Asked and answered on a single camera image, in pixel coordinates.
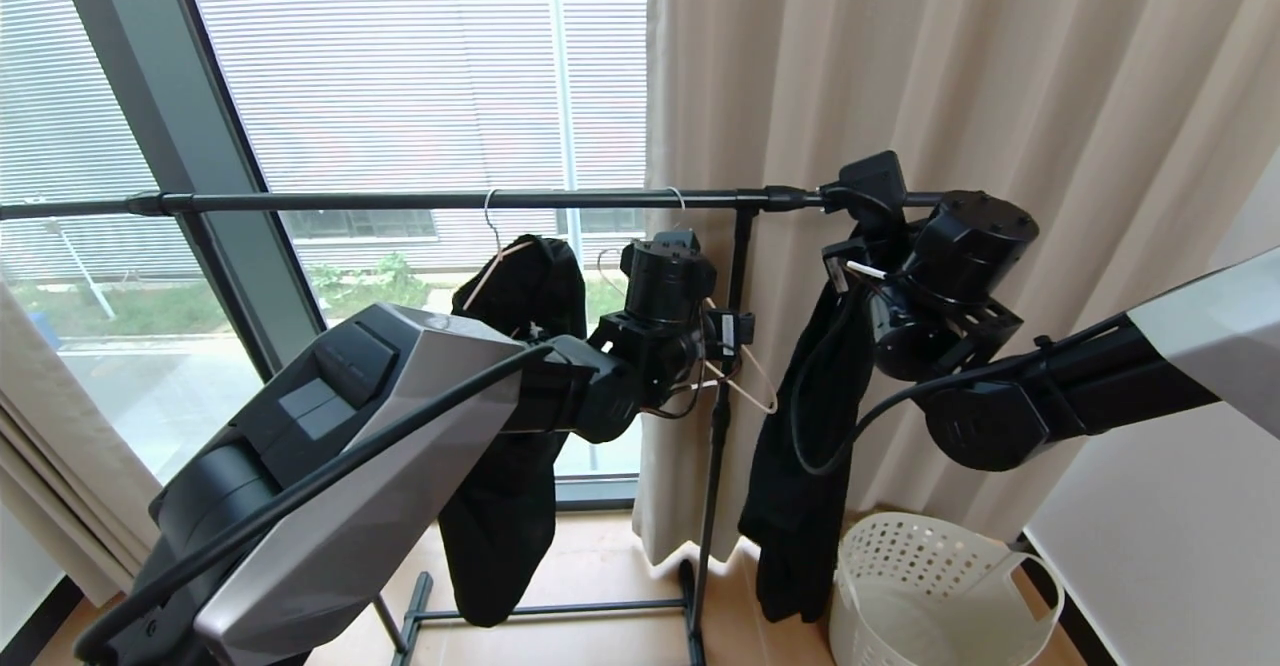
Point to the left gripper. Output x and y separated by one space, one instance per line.
715 336

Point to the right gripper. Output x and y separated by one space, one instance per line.
910 331

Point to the pink clothes hanger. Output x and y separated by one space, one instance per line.
750 396
492 236

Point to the black garment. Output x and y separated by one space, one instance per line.
800 506

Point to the black shorts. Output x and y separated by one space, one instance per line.
500 536

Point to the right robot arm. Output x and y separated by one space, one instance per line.
1100 376

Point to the white laundry basket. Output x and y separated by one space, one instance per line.
930 596

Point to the black clothes rack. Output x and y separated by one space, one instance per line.
350 201

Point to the beige curtain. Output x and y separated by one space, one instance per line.
60 446
1050 66

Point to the window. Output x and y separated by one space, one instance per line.
400 66

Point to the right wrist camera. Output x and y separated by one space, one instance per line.
870 186

